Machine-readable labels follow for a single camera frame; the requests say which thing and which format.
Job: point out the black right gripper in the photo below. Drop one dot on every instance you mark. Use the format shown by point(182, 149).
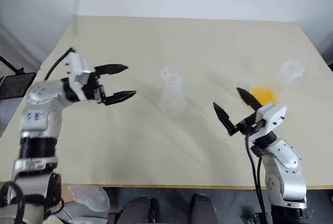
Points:
point(247, 126)

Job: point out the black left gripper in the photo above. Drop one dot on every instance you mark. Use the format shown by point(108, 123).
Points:
point(91, 88)

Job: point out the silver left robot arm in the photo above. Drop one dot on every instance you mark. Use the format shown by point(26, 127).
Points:
point(39, 119)

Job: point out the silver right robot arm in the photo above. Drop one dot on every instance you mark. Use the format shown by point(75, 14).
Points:
point(286, 172)

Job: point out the clear beaker with orange liquid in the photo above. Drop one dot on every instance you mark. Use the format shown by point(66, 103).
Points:
point(265, 96)

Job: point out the translucent plastic funnel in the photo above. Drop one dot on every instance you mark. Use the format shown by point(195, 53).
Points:
point(173, 73)

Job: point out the translucent plastic bottle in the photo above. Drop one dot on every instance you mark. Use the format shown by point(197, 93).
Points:
point(173, 102)

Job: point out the dark rounded shape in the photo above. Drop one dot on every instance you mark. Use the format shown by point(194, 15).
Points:
point(204, 208)
point(139, 211)

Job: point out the white plastic bag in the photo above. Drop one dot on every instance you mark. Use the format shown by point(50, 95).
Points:
point(89, 198)

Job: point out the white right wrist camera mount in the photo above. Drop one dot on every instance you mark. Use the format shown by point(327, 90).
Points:
point(273, 117)

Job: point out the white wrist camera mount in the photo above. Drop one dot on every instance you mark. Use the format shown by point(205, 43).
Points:
point(77, 71)
point(273, 117)

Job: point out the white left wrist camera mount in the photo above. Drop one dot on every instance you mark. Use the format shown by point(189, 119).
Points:
point(77, 71)

